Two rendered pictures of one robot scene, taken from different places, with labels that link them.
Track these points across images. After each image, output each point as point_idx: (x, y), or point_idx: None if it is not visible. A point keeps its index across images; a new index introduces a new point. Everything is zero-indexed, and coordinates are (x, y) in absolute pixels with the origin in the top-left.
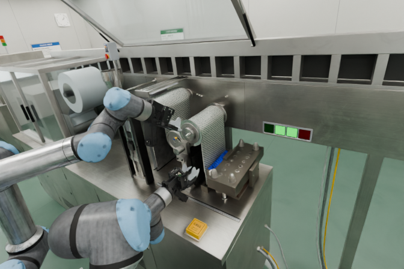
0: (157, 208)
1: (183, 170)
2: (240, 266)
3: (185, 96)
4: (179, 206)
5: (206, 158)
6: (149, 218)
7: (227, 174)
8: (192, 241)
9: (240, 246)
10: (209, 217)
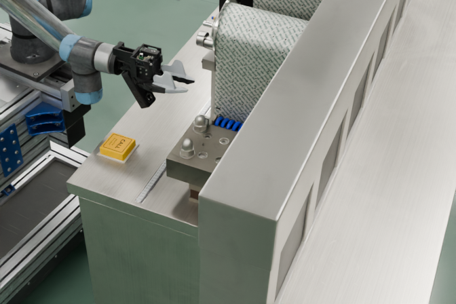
0: (81, 55)
1: (174, 68)
2: (128, 271)
3: None
4: (168, 121)
5: (225, 96)
6: (66, 55)
7: (206, 146)
8: (98, 146)
9: (125, 235)
10: (144, 162)
